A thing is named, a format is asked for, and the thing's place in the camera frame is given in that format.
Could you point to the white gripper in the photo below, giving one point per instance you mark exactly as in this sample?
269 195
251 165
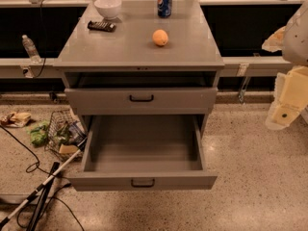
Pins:
296 38

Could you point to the orange fruit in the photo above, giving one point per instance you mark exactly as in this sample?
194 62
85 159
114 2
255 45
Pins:
160 37

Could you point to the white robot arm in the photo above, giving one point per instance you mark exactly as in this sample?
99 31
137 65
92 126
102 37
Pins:
295 42

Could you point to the grey metal drawer cabinet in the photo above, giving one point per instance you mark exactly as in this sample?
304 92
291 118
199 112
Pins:
128 57

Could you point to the closed grey drawer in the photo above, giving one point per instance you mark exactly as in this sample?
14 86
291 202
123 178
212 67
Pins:
138 101

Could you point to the open grey drawer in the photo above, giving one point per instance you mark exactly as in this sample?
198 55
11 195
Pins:
143 153

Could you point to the blue pepsi can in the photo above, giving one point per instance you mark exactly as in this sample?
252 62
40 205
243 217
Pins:
164 8

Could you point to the black remote control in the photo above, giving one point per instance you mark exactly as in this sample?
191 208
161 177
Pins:
101 26

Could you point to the white ceramic bowl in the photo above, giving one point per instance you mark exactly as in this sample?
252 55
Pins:
108 9

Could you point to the yellow sponge in basket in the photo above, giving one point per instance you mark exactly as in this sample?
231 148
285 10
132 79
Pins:
68 149

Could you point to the clear plastic water bottle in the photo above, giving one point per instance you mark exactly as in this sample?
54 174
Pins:
31 49

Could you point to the green snack bag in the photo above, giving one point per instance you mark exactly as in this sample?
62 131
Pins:
38 134

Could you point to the crumpled brown snack bag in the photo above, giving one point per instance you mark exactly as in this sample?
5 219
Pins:
15 119

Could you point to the black pole on floor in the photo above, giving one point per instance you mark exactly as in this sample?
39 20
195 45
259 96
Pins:
39 207

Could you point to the white black striped pole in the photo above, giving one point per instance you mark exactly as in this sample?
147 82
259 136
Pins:
43 185

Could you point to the wire mesh basket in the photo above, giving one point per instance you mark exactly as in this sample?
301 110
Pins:
66 129

